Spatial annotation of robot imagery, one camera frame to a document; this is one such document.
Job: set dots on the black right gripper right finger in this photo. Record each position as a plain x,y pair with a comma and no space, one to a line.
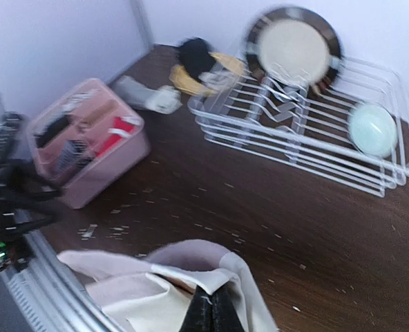
224,315

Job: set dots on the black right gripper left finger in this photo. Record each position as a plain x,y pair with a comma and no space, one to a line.
199,316

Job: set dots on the pink white underwear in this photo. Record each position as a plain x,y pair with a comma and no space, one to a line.
153,293

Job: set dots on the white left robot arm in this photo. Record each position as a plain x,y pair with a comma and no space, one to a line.
22,195

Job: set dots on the striped rolled underwear in box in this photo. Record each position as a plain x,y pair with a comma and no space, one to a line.
73,153

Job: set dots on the red rolled cloth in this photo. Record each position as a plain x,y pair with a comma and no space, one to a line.
121,129

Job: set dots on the pink plastic organizer box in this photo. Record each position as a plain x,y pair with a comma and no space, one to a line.
92,107

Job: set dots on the black rolled cloth in box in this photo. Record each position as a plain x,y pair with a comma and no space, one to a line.
52,130

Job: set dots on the light blue bowl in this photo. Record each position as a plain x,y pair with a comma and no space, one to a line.
372,130

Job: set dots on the yellow plate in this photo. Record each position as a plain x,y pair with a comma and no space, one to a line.
223,76

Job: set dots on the black sock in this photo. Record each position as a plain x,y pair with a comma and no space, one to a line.
194,55

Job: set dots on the black rimmed beige plate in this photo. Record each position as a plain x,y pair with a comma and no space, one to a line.
294,46

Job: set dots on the aluminium front rail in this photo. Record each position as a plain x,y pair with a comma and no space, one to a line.
50,297

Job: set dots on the white wire dish rack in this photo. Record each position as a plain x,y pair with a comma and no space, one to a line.
309,131

